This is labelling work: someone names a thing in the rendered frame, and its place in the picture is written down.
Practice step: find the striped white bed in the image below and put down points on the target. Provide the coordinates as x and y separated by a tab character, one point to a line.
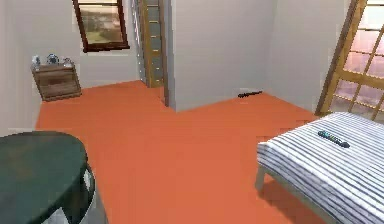
333	170

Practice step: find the light wooden framed window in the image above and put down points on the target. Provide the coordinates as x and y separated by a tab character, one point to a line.
361	63

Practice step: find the dark brown framed window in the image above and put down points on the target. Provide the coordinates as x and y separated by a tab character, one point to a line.
101	24

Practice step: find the light wooden room door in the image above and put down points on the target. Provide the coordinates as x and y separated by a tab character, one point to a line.
153	43

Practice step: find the blue white round ornament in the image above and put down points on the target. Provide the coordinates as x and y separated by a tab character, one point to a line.
52	59

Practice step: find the small pale blue ornament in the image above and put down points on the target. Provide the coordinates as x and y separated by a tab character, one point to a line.
36	60

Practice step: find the black baseball bat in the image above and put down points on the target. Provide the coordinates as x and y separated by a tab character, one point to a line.
250	94

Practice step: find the dark green round table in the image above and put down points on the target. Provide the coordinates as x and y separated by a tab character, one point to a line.
36	170

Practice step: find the black remote control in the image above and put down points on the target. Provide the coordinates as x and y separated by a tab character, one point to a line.
333	138

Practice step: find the brown wooden chest of drawers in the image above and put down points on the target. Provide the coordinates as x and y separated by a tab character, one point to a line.
57	82

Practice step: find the small grey ornament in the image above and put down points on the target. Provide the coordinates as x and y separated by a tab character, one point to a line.
67	61

